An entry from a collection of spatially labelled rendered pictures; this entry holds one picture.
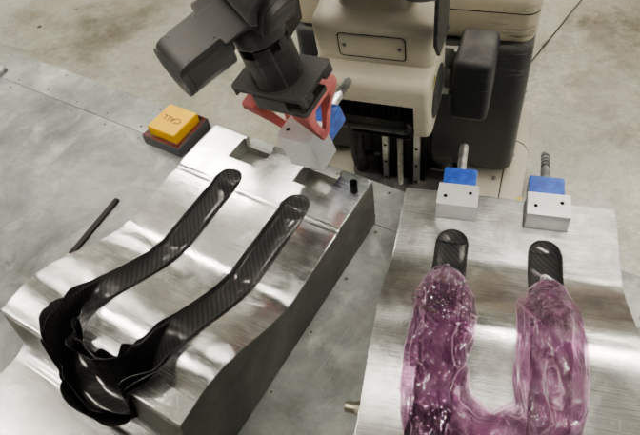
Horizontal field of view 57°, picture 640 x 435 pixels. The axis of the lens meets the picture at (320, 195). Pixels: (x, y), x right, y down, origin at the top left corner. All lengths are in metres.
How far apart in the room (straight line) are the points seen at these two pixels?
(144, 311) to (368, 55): 0.62
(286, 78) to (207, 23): 0.11
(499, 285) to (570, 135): 1.49
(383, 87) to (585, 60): 1.52
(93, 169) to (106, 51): 1.86
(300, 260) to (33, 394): 0.33
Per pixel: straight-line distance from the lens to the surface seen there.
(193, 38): 0.56
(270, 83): 0.64
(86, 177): 1.03
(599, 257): 0.76
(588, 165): 2.07
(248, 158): 0.86
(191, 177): 0.82
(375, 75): 1.06
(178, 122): 0.99
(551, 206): 0.76
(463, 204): 0.75
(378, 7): 1.04
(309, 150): 0.70
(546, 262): 0.75
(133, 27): 2.97
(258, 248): 0.73
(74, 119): 1.15
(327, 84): 0.67
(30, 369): 0.77
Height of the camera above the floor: 1.46
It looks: 49 degrees down
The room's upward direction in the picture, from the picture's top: 10 degrees counter-clockwise
